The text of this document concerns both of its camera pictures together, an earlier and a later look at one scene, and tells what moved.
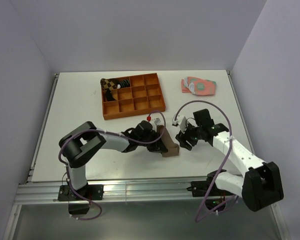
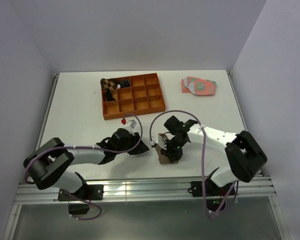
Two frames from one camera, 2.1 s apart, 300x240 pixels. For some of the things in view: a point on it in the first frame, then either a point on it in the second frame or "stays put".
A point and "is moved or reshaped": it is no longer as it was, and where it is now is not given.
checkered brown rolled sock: (109, 84) stays put
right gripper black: (181, 138) to (172, 156)
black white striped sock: (124, 83) stays put
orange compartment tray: (144, 96) stays put
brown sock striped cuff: (173, 149) is moved or reshaped
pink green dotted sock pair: (198, 86) stays put
